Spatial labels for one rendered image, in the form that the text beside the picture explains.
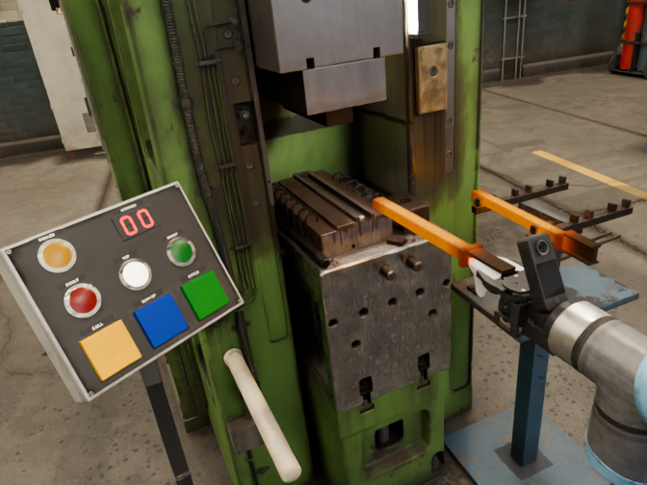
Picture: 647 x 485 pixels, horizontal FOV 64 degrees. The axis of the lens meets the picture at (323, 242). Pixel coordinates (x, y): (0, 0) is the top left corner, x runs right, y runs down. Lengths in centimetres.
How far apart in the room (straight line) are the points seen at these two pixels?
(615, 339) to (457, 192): 96
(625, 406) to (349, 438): 96
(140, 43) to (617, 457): 110
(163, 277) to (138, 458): 130
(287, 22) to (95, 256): 58
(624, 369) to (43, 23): 624
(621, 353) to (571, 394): 157
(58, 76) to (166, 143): 535
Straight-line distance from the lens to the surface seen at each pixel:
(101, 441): 236
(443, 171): 157
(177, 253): 103
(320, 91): 117
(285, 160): 169
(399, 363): 150
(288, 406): 169
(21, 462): 245
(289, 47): 113
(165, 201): 105
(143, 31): 120
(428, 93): 146
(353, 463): 167
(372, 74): 122
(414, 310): 143
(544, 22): 874
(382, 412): 159
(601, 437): 83
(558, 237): 126
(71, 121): 661
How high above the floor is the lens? 152
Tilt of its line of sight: 26 degrees down
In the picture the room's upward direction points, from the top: 6 degrees counter-clockwise
